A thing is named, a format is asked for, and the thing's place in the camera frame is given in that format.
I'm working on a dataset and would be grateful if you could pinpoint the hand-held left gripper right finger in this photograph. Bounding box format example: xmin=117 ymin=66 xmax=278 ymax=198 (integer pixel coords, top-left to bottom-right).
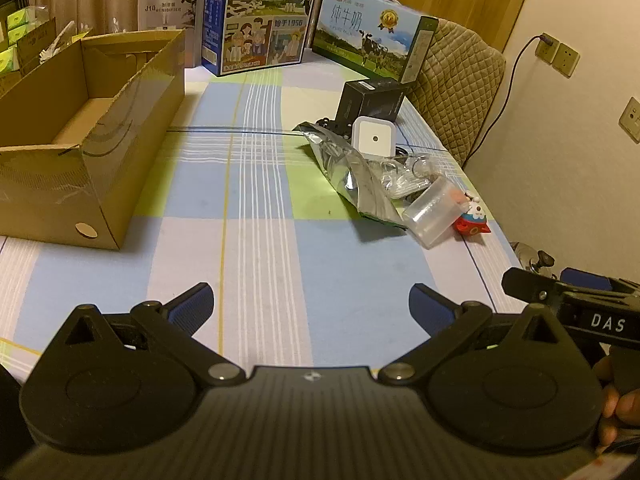
xmin=377 ymin=282 xmax=576 ymax=389

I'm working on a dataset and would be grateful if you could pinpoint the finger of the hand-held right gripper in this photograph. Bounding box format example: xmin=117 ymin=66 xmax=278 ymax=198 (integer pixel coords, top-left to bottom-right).
xmin=501 ymin=267 xmax=567 ymax=306
xmin=559 ymin=267 xmax=640 ymax=294

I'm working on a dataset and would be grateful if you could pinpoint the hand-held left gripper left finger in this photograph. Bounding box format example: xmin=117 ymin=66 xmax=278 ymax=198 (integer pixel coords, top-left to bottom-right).
xmin=47 ymin=282 xmax=247 ymax=389

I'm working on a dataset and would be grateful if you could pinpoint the red white toy figure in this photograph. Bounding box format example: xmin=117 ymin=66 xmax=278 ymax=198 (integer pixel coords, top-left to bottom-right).
xmin=454 ymin=192 xmax=492 ymax=237

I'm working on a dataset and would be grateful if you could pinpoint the transparent plastic container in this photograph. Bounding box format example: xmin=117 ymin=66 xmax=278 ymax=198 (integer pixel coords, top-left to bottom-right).
xmin=401 ymin=176 xmax=469 ymax=250

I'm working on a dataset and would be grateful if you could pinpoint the clear plastic bag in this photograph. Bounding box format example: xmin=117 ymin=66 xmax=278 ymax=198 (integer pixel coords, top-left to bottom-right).
xmin=377 ymin=152 xmax=446 ymax=199

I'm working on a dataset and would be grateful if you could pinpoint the silver foil bag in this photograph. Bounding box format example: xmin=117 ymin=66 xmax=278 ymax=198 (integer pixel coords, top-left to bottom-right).
xmin=292 ymin=122 xmax=409 ymax=231

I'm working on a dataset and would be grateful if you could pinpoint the white square night light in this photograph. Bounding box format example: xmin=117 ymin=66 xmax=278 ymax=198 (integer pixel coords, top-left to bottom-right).
xmin=350 ymin=116 xmax=400 ymax=154

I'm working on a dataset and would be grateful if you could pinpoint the black toy car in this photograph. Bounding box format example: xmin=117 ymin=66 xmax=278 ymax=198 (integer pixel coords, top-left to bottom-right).
xmin=315 ymin=117 xmax=354 ymax=141

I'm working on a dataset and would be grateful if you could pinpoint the black product box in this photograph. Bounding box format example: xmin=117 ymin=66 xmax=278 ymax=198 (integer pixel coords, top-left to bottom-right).
xmin=336 ymin=79 xmax=409 ymax=133

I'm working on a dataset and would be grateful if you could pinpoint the person's right hand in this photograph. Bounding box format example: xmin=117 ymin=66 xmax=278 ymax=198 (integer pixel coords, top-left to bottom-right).
xmin=592 ymin=352 xmax=640 ymax=457

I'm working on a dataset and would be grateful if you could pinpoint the shiny metal pot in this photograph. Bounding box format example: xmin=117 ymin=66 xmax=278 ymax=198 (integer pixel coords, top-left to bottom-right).
xmin=512 ymin=241 xmax=557 ymax=279

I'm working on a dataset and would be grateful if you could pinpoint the light blue milk carton box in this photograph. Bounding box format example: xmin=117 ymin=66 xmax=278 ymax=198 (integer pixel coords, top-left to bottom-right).
xmin=310 ymin=0 xmax=440 ymax=85

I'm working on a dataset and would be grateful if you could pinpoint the dark blue milk carton box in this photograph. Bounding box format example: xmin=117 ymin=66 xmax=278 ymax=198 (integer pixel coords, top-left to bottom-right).
xmin=201 ymin=0 xmax=326 ymax=78

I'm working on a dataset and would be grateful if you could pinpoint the grey plastic bag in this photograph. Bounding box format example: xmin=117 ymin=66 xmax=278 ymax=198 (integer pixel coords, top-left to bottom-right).
xmin=39 ymin=20 xmax=77 ymax=64

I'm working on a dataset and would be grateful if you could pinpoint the white humidifier box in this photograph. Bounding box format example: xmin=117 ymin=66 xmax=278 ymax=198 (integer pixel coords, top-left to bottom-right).
xmin=137 ymin=0 xmax=207 ymax=69

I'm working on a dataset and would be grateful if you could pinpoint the cardboard storage box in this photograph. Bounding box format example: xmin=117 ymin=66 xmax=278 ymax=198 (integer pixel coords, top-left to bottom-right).
xmin=0 ymin=16 xmax=59 ymax=87

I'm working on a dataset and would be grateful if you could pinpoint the stack of green tissue packs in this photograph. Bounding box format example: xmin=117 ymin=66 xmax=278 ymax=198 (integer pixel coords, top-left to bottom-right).
xmin=0 ymin=7 xmax=32 ymax=74

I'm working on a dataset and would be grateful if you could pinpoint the beige wall switch plate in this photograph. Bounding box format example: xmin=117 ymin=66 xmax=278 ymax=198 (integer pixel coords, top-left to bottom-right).
xmin=619 ymin=97 xmax=640 ymax=144

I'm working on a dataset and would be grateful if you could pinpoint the beige wall socket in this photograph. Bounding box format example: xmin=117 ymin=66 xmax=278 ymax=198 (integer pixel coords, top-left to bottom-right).
xmin=554 ymin=42 xmax=581 ymax=79

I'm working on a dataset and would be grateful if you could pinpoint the black power cable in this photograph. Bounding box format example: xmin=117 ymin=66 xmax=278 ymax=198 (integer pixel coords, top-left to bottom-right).
xmin=465 ymin=33 xmax=557 ymax=171

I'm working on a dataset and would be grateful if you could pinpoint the wall socket with plug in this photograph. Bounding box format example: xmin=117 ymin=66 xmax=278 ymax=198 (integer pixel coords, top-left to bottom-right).
xmin=535 ymin=34 xmax=561 ymax=65

